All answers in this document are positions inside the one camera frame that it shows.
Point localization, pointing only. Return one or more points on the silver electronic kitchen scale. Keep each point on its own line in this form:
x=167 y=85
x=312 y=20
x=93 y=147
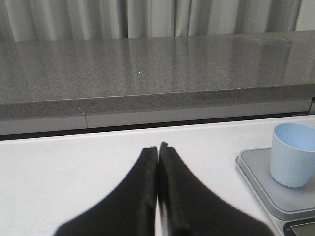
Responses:
x=291 y=210

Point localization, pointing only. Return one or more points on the grey curtain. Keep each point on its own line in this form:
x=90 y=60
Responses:
x=51 y=20

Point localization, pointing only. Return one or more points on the grey granite counter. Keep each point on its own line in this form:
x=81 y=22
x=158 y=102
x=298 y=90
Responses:
x=82 y=84

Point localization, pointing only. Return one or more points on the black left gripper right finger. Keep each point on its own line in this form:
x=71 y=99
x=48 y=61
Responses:
x=189 y=208

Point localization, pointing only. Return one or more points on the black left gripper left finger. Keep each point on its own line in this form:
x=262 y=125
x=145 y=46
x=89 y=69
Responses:
x=129 y=210

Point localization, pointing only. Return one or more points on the light blue plastic cup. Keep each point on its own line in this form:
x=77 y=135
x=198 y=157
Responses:
x=292 y=161

